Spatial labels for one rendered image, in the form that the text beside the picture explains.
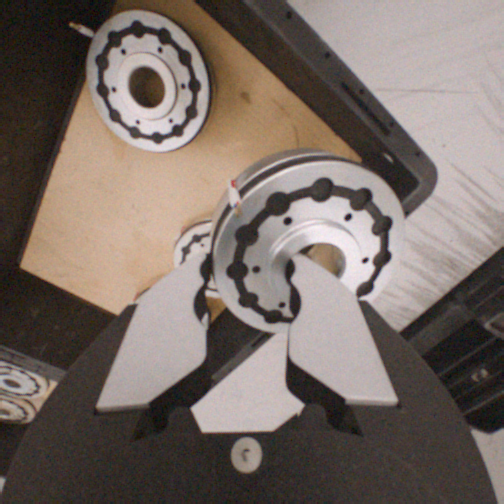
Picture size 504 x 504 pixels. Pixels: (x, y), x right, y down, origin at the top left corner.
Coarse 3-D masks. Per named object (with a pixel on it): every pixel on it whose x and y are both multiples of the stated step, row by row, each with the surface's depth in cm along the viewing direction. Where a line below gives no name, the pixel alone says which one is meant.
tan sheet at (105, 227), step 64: (128, 0) 20; (192, 0) 20; (256, 64) 22; (256, 128) 25; (320, 128) 25; (64, 192) 27; (128, 192) 28; (192, 192) 28; (64, 256) 32; (128, 256) 32
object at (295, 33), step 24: (240, 0) 13; (264, 0) 13; (264, 24) 13; (288, 24) 13; (288, 48) 14; (312, 48) 14; (312, 72) 14; (336, 72) 14; (336, 96) 15; (360, 96) 15; (360, 120) 16; (384, 120) 15; (384, 144) 16; (408, 144) 16; (408, 168) 17; (432, 168) 17; (408, 192) 18; (432, 192) 18; (408, 216) 19; (264, 336) 25; (24, 360) 27; (48, 360) 27; (240, 360) 27; (216, 384) 29
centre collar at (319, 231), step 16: (304, 224) 11; (320, 224) 11; (336, 224) 12; (288, 240) 11; (304, 240) 11; (320, 240) 11; (336, 240) 12; (352, 240) 12; (272, 256) 12; (288, 256) 12; (352, 256) 12; (272, 272) 12; (336, 272) 13; (352, 272) 13; (272, 288) 12; (288, 288) 13
